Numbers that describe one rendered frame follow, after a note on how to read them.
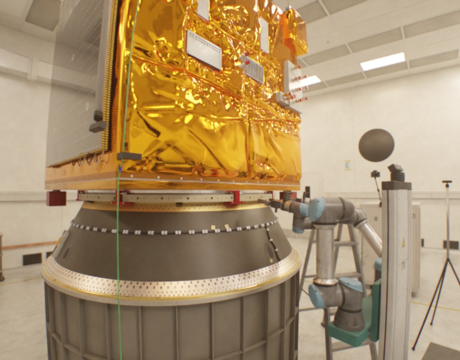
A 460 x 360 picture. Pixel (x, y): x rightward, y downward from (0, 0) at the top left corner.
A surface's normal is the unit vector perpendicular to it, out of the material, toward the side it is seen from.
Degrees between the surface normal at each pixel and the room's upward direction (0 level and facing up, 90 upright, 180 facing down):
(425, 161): 90
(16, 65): 90
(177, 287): 43
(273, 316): 90
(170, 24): 91
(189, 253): 62
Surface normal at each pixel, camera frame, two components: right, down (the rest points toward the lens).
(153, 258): 0.04, -0.51
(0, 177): 0.77, -0.03
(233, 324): 0.44, -0.04
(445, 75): -0.64, -0.04
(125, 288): -0.05, -0.76
